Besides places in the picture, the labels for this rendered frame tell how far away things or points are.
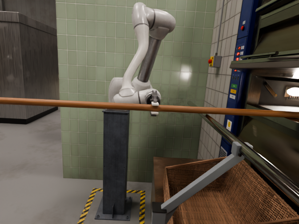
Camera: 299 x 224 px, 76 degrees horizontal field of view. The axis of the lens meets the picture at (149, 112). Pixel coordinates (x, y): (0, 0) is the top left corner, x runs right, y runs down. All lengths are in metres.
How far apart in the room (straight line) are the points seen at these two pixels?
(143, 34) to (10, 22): 3.86
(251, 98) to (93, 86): 1.54
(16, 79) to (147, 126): 3.36
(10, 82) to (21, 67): 0.40
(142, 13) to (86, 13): 0.99
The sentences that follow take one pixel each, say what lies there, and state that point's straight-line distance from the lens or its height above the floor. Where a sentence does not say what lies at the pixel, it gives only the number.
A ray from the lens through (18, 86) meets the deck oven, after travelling 4.87.
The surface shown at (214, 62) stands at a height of 1.45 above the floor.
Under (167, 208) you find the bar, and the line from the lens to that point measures 0.65.
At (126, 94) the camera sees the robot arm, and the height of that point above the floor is 1.20.
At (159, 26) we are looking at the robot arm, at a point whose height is 1.64.
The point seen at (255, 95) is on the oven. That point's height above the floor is 1.24.
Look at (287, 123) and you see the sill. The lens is 1.07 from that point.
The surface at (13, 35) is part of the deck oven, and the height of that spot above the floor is 1.84.
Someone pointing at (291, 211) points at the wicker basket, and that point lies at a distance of 1.02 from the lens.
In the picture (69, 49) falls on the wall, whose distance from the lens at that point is 2.28.
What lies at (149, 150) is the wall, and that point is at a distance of 2.31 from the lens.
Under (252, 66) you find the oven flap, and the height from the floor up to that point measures 1.40.
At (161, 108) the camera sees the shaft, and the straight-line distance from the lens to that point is 0.85.
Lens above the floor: 1.36
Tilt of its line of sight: 13 degrees down
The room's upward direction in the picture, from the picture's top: 4 degrees clockwise
